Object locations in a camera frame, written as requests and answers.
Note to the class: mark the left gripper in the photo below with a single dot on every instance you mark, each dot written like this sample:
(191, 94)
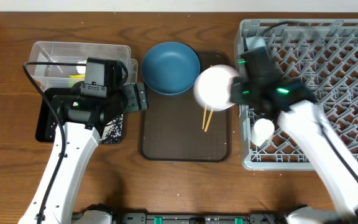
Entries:
(129, 98)

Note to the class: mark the scattered rice grains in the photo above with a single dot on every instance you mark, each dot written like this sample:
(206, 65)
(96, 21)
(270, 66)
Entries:
(113, 131)

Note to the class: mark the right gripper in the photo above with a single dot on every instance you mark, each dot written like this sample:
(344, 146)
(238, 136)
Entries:
(235, 97)

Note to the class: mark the clear plastic bin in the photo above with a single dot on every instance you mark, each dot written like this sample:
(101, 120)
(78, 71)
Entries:
(59, 60)

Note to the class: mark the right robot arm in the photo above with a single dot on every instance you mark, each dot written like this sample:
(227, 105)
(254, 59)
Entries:
(295, 110)

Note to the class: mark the white cup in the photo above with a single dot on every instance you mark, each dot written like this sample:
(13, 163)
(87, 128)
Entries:
(262, 130)

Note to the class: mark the dark blue plate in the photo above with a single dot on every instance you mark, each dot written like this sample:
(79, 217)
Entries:
(170, 68)

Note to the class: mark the left wooden chopstick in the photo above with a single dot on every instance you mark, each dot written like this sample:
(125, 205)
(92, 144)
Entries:
(204, 116)

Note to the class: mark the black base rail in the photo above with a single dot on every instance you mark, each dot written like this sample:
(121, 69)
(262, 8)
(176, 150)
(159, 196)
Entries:
(197, 218)

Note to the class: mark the black tray bin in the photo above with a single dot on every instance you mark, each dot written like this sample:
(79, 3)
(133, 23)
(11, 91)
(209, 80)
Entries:
(45, 131)

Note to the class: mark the wooden chopstick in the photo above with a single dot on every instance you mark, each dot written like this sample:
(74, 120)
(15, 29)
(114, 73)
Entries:
(204, 116)
(206, 125)

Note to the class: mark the right wooden chopstick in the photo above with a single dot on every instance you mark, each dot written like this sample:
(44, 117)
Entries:
(206, 125)

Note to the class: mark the yellow snack wrapper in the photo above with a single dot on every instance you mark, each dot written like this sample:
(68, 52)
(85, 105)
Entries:
(78, 76)

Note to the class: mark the white tissue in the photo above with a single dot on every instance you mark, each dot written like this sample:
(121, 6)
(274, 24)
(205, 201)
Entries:
(81, 67)

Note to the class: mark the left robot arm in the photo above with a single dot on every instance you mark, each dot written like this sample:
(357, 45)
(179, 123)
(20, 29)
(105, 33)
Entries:
(79, 117)

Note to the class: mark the grey dishwasher rack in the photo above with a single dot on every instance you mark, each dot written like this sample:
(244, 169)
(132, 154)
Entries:
(323, 54)

